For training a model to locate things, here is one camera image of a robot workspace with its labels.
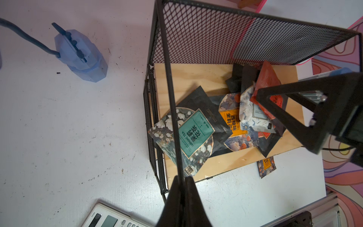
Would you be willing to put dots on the white scientific calculator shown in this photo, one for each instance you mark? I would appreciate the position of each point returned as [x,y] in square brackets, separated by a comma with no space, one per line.
[105,216]

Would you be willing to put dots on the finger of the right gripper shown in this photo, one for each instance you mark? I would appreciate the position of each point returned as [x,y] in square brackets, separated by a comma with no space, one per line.
[320,119]

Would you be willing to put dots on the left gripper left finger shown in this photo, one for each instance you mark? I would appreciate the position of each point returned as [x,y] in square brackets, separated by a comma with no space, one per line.
[172,214]

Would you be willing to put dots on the white label tea bag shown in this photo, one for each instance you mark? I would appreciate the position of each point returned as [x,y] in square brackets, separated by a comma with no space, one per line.
[251,115]

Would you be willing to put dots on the black wire two-tier shelf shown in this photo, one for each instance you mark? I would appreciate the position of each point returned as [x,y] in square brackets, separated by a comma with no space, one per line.
[190,32]

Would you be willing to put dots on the blue lidded pencil tube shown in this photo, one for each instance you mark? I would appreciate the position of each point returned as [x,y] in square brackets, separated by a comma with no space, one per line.
[316,87]

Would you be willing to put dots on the orange label tea bag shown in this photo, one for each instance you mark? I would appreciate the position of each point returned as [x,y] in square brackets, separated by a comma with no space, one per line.
[242,137]

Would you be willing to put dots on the pink framed whiteboard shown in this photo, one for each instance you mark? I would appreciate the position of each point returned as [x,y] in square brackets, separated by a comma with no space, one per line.
[344,14]

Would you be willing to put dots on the small orange tea bag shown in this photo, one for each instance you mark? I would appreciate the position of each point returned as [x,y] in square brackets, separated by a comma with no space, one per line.
[266,166]

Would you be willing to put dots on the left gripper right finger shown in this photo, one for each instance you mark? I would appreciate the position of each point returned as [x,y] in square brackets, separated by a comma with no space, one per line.
[194,213]

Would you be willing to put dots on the blue faceted holder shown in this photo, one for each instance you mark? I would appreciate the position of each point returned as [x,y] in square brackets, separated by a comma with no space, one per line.
[80,54]

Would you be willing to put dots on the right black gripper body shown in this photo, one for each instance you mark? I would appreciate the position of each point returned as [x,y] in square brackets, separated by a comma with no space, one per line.
[349,129]

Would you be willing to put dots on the red tea bag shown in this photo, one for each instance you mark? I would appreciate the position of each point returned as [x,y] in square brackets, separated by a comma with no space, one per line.
[268,78]

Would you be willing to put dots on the green label tea bag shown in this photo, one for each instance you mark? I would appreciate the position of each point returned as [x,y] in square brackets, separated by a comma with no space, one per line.
[202,130]

